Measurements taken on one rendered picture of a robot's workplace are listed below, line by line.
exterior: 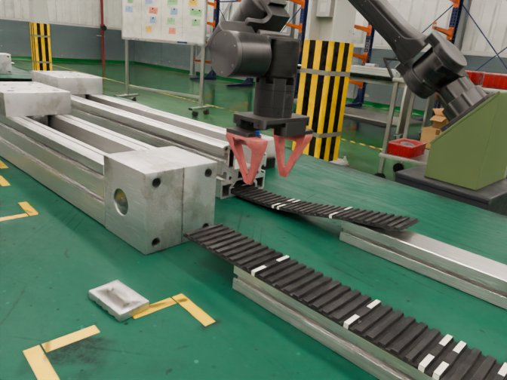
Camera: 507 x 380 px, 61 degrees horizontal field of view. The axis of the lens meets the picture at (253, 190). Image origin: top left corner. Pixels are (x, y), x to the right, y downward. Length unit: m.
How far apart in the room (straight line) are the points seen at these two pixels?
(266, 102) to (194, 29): 5.71
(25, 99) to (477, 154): 0.82
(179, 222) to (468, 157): 0.61
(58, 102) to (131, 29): 6.19
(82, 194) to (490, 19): 8.22
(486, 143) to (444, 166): 0.09
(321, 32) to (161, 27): 3.09
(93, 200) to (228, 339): 0.29
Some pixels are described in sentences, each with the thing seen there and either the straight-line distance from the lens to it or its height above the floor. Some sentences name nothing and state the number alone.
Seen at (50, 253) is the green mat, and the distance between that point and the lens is 0.52.
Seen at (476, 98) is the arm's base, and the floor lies 0.95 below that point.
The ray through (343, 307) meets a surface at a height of 0.81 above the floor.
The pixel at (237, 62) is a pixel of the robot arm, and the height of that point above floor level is 0.99.
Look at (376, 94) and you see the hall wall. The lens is 9.41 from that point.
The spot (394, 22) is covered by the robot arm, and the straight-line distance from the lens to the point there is 1.00.
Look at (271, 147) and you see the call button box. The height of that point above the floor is 0.82.
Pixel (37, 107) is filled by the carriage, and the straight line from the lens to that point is 0.84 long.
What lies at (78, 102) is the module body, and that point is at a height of 0.86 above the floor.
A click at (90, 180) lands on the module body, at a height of 0.83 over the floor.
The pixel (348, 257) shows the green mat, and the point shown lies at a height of 0.78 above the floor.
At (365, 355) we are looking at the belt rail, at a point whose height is 0.79.
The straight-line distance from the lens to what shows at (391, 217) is 0.57.
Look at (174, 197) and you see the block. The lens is 0.49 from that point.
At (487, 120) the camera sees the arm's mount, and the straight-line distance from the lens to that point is 0.92.
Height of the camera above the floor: 1.01
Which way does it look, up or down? 18 degrees down
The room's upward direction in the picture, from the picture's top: 5 degrees clockwise
